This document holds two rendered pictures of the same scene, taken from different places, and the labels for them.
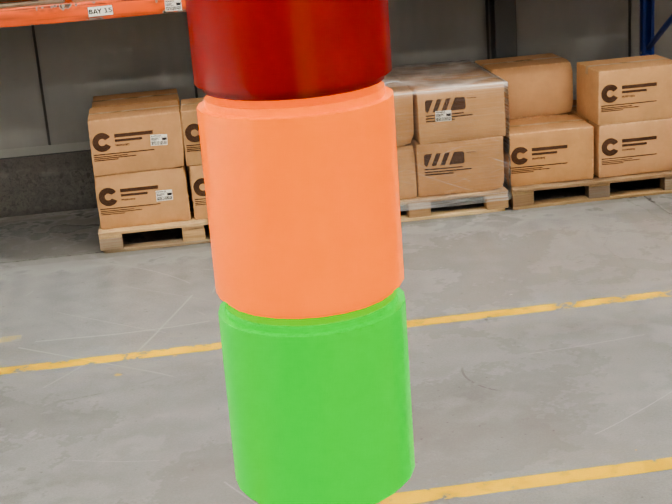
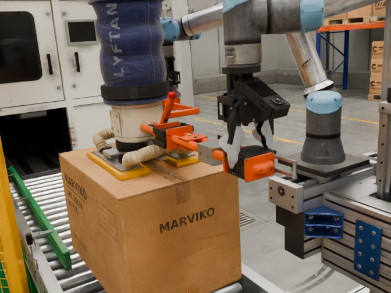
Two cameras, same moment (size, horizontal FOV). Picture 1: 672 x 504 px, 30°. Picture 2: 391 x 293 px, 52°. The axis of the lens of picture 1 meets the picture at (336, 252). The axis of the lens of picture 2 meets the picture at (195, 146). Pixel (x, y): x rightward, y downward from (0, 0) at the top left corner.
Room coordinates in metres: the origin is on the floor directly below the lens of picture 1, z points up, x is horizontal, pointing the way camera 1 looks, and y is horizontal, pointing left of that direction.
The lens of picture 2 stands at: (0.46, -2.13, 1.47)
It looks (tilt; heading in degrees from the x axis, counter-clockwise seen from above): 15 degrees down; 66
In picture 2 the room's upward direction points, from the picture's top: 4 degrees counter-clockwise
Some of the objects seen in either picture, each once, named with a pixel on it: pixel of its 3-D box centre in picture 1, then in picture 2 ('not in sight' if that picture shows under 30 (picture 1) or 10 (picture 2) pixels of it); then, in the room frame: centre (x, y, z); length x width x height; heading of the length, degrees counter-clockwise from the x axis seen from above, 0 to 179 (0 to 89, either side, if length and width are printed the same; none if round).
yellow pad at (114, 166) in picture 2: not in sight; (115, 157); (0.75, -0.84, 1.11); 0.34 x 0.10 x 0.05; 96
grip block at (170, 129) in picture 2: not in sight; (173, 135); (0.87, -1.08, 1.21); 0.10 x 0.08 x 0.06; 6
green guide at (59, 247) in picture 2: not in sight; (25, 204); (0.43, 0.29, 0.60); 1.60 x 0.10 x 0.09; 97
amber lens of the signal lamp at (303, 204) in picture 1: (302, 191); not in sight; (0.32, 0.01, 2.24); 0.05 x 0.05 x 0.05
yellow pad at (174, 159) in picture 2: not in sight; (166, 147); (0.93, -0.82, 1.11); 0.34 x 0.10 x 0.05; 96
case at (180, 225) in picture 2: not in sight; (144, 212); (0.83, -0.82, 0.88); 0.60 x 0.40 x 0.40; 98
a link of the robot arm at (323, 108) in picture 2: not in sight; (323, 111); (1.43, -1.06, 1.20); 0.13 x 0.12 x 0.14; 45
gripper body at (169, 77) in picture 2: not in sight; (167, 71); (1.07, -0.53, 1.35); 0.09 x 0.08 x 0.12; 96
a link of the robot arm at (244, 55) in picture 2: not in sight; (241, 56); (0.90, -1.41, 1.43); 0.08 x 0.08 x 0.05
